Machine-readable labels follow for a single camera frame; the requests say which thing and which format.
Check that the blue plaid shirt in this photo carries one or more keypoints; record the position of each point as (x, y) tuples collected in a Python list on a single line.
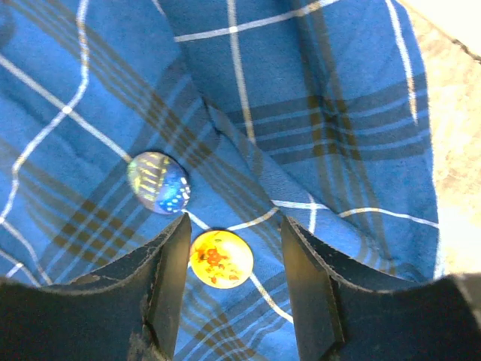
[(315, 110)]

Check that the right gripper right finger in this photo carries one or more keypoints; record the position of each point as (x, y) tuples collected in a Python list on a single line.
[(345, 310)]

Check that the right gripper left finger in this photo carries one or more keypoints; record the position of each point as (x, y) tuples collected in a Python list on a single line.
[(126, 310)]

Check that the dark blue round brooch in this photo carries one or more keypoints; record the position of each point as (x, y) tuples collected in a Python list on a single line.
[(159, 183)]

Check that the orange round brooch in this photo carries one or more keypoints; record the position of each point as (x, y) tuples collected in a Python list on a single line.
[(221, 259)]

